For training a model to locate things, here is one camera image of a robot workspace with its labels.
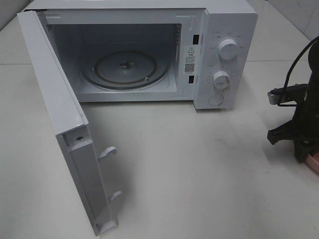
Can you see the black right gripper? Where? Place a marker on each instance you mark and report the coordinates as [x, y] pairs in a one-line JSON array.
[[306, 123]]

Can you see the pink round plate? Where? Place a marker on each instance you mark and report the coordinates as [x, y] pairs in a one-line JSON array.
[[313, 161]]

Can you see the round white door button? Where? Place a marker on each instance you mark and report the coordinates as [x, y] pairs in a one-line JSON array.
[[215, 100]]

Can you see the white microwave door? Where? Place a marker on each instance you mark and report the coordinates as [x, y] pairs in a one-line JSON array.
[[70, 124]]

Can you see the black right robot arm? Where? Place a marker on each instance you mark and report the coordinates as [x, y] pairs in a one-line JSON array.
[[313, 60]]

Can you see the lower white timer knob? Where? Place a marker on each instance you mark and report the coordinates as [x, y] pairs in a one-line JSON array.
[[221, 80]]

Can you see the upper white power knob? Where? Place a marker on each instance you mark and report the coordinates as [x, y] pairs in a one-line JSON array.
[[227, 48]]

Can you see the white microwave oven body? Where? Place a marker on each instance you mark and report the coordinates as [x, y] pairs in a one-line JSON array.
[[87, 29]]

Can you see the white warning label sticker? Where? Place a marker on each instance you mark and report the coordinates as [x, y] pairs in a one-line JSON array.
[[190, 57]]

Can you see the glass microwave turntable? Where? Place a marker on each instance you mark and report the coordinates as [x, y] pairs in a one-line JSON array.
[[126, 70]]

